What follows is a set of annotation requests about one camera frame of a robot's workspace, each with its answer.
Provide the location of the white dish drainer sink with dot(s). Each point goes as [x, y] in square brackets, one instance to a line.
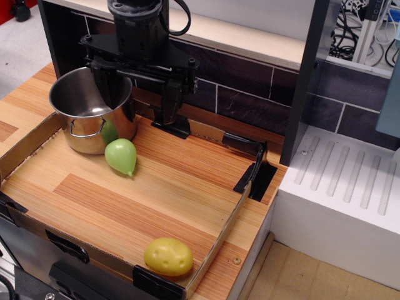
[339, 203]

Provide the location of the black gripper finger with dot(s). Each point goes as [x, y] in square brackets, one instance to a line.
[171, 100]
[110, 86]

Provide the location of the dark tiled backsplash shelf unit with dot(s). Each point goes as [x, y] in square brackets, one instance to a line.
[239, 92]

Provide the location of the black caster wheel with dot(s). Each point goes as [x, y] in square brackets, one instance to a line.
[20, 11]

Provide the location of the metal pot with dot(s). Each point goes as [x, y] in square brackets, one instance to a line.
[89, 124]

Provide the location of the yellow toy potato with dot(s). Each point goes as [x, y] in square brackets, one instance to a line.
[169, 257]

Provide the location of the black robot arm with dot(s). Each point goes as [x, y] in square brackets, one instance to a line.
[141, 49]

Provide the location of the green toy pear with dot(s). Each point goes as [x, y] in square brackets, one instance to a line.
[121, 155]

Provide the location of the cardboard fence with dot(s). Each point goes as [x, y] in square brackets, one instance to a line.
[78, 225]

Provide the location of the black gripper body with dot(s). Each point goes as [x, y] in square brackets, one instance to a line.
[168, 62]

